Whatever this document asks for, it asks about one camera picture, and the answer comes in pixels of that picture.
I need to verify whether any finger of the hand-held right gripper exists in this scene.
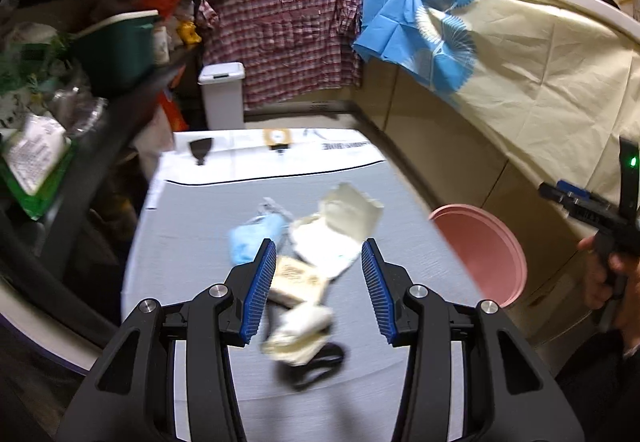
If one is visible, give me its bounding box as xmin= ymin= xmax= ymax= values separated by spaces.
xmin=539 ymin=184 xmax=568 ymax=209
xmin=555 ymin=181 xmax=593 ymax=202

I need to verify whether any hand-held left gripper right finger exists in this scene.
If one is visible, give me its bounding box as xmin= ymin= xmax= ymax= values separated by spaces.
xmin=361 ymin=238 xmax=586 ymax=442

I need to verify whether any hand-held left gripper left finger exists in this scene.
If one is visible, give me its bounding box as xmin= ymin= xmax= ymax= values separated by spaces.
xmin=54 ymin=238 xmax=278 ymax=442

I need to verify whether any printed paper packet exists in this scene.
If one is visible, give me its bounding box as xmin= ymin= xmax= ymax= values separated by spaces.
xmin=270 ymin=256 xmax=331 ymax=308

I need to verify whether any blue face mask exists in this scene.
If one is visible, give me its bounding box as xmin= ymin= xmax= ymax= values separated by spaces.
xmin=228 ymin=197 xmax=293 ymax=267

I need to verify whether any white tissue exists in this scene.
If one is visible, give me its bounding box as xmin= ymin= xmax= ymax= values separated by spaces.
xmin=261 ymin=304 xmax=333 ymax=367

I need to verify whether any cream paper wrapper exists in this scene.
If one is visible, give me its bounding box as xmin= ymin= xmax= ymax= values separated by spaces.
xmin=289 ymin=182 xmax=385 ymax=283

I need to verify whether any pink waste bin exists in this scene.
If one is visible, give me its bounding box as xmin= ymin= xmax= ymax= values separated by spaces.
xmin=428 ymin=203 xmax=528 ymax=309

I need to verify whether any black elastic band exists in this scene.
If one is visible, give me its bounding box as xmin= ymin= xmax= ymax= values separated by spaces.
xmin=277 ymin=342 xmax=346 ymax=390

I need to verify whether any person's right forearm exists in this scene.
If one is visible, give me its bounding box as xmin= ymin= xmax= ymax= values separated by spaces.
xmin=555 ymin=322 xmax=640 ymax=442

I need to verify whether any person's right hand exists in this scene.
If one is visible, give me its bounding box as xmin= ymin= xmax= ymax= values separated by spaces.
xmin=577 ymin=234 xmax=640 ymax=330

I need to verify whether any grey table mat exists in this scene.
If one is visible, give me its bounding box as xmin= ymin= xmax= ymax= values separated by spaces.
xmin=122 ymin=157 xmax=496 ymax=442

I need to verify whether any blue and cream cloth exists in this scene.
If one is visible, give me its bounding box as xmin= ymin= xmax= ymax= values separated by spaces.
xmin=352 ymin=0 xmax=640 ymax=243

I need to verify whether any white printed sheet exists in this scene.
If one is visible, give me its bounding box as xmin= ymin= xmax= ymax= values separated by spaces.
xmin=147 ymin=127 xmax=383 ymax=183

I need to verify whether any white lidded bin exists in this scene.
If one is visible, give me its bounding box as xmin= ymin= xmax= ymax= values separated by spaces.
xmin=197 ymin=62 xmax=247 ymax=130

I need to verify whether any black shelf rack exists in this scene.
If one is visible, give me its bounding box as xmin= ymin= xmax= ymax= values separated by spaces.
xmin=0 ymin=0 xmax=211 ymax=363

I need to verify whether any orange bag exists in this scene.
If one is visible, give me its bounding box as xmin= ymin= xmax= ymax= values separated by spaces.
xmin=157 ymin=87 xmax=188 ymax=133

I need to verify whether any red plaid shirt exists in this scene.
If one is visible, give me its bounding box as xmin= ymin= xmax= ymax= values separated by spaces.
xmin=195 ymin=0 xmax=366 ymax=110

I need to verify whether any clear plastic bag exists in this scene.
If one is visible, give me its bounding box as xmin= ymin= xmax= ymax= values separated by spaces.
xmin=50 ymin=82 xmax=108 ymax=138

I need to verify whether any green and white packet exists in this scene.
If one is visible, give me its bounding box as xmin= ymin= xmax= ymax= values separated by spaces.
xmin=0 ymin=112 xmax=76 ymax=220

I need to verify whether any yellow toy figure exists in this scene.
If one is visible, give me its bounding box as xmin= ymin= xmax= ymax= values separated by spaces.
xmin=177 ymin=20 xmax=202 ymax=46

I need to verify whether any green storage box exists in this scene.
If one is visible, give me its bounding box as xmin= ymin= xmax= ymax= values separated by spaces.
xmin=70 ymin=9 xmax=161 ymax=95

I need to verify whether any red bag on shelf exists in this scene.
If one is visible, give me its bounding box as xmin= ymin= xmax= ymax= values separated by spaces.
xmin=145 ymin=0 xmax=181 ymax=18

